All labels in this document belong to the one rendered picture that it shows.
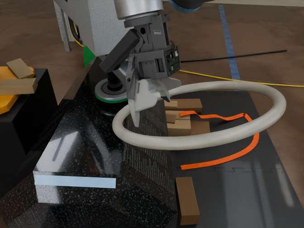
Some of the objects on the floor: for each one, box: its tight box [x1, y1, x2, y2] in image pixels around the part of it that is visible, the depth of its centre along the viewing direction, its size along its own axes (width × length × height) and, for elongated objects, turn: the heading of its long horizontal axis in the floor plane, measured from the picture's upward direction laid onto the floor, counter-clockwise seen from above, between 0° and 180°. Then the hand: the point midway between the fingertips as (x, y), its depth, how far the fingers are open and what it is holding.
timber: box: [175, 177, 200, 225], centre depth 182 cm, size 30×12×12 cm, turn 4°
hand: (151, 114), depth 58 cm, fingers open, 14 cm apart
